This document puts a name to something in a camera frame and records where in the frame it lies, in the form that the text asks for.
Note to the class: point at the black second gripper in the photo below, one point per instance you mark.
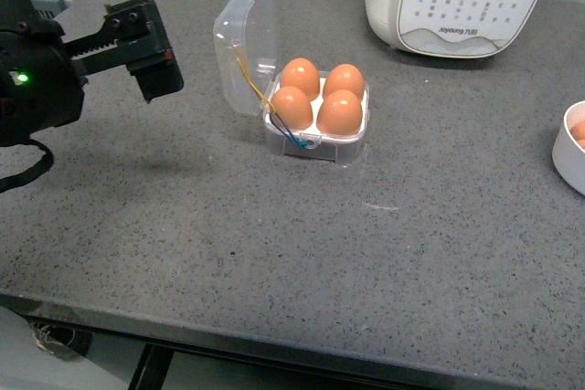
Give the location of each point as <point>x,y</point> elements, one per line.
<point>39,87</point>

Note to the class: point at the brown egg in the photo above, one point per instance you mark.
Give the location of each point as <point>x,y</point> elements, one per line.
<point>340,114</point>

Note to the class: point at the brown egg box back left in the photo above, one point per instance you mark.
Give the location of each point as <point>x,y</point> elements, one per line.
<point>302,74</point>

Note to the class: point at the brown egg box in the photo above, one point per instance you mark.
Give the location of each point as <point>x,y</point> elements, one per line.
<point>302,74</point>
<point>293,108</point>
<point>345,77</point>

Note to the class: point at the brown egg box front left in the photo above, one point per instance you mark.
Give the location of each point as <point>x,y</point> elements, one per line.
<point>293,108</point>

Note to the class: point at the clear plastic egg box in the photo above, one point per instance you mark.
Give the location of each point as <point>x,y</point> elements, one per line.
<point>245,43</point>

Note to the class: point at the brown egg box back right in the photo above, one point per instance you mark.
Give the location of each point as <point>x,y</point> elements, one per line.
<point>345,77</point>

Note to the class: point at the brown egg bowl right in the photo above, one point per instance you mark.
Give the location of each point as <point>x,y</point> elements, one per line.
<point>578,134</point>

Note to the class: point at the grey vent grille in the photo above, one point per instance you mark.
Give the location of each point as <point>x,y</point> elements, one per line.
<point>50,9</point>

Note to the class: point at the white round bowl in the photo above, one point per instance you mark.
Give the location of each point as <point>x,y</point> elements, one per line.
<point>567,152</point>

